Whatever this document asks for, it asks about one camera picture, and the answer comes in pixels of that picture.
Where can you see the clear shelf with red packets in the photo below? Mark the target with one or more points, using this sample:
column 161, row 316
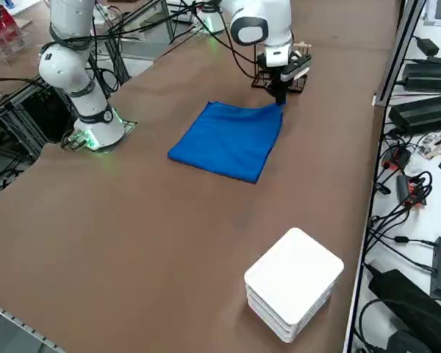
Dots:
column 0, row 25

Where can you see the long black power brick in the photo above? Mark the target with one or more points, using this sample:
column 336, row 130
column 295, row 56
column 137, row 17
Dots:
column 422, row 112
column 430, row 77

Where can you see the black orange hub device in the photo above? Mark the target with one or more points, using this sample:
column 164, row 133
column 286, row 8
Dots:
column 419, row 198
column 398, row 156

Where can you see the grey metal rail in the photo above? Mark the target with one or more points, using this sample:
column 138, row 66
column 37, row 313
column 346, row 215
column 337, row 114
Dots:
column 14, row 319

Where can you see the aluminium camera post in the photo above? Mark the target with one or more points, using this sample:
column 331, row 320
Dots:
column 397, row 62

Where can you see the blue towel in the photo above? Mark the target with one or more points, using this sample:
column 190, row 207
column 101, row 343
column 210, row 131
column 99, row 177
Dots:
column 228, row 143

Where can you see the circuit board with papers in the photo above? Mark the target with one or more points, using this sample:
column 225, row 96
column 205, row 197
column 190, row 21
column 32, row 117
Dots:
column 435, row 141

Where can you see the black wrist bracket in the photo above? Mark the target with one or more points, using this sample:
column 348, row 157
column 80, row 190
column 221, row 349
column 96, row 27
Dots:
column 301, row 64

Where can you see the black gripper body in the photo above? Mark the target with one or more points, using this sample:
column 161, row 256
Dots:
column 277, row 77

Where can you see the grey adapter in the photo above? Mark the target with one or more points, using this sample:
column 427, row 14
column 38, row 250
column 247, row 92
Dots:
column 402, row 187

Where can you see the large black power adapter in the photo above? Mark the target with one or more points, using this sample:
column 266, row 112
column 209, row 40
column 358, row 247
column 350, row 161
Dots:
column 408, row 305

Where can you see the small black adapter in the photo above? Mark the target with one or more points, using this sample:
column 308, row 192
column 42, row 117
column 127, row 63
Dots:
column 428, row 46

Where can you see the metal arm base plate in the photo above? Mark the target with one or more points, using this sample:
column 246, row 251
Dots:
column 129, row 125

